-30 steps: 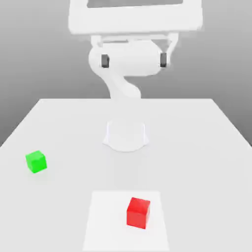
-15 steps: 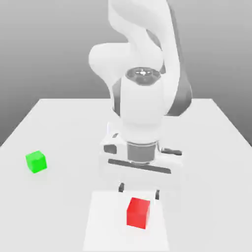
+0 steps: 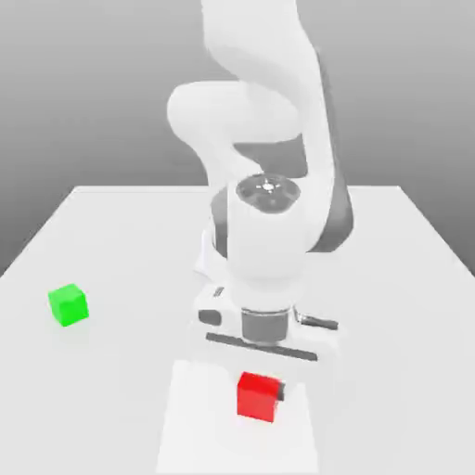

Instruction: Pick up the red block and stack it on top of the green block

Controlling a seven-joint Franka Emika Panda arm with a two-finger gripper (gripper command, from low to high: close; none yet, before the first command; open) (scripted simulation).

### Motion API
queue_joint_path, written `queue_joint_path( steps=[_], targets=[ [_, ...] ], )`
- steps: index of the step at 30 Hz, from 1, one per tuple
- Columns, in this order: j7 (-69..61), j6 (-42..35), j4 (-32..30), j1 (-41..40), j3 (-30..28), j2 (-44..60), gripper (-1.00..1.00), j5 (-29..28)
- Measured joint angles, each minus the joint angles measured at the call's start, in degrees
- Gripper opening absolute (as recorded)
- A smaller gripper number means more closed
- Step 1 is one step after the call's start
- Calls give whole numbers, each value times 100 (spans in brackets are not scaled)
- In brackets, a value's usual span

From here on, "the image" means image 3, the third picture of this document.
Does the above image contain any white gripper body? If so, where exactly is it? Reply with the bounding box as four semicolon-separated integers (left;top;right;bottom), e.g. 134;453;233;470
190;327;341;377

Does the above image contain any small red cube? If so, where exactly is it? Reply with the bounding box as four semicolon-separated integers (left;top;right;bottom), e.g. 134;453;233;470
236;371;282;425

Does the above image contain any small green cube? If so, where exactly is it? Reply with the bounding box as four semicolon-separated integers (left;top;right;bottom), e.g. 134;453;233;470
46;282;91;328

